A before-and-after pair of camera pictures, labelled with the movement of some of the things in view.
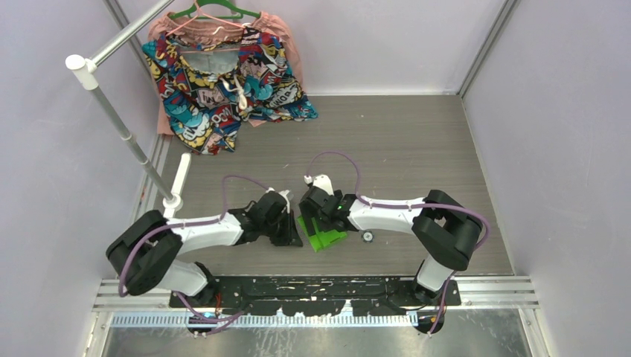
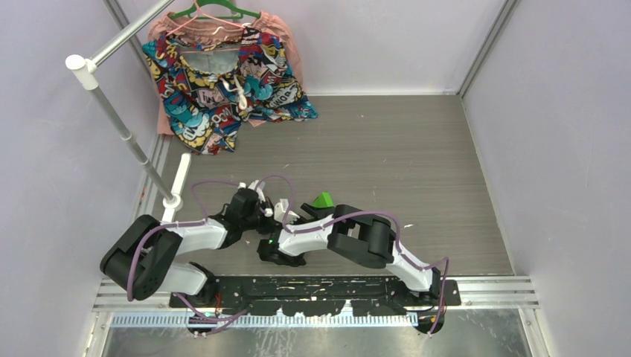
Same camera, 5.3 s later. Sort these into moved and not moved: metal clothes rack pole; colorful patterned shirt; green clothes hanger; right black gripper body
Moved: right black gripper body
Not moved: green clothes hanger; metal clothes rack pole; colorful patterned shirt
